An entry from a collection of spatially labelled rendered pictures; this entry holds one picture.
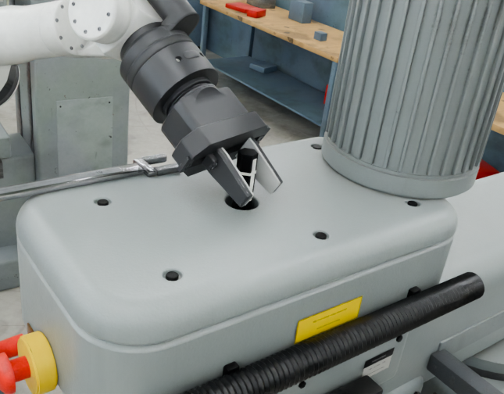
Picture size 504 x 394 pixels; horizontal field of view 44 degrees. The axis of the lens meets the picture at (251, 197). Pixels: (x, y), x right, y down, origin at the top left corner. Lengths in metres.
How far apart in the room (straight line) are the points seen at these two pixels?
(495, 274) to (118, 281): 0.60
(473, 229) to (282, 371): 0.51
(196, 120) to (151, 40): 0.10
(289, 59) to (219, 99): 6.49
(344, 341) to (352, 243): 0.10
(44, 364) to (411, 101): 0.47
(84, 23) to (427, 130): 0.39
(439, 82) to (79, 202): 0.40
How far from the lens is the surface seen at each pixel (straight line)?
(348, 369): 0.78
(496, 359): 1.11
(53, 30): 0.79
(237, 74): 6.82
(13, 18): 0.83
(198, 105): 0.66
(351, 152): 0.76
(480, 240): 1.00
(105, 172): 0.71
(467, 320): 0.98
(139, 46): 0.69
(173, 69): 0.67
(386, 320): 0.70
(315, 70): 6.85
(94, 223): 0.63
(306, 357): 0.63
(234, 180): 0.64
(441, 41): 0.70
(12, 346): 0.77
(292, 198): 0.71
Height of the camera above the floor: 2.21
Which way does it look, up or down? 28 degrees down
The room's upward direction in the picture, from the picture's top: 7 degrees clockwise
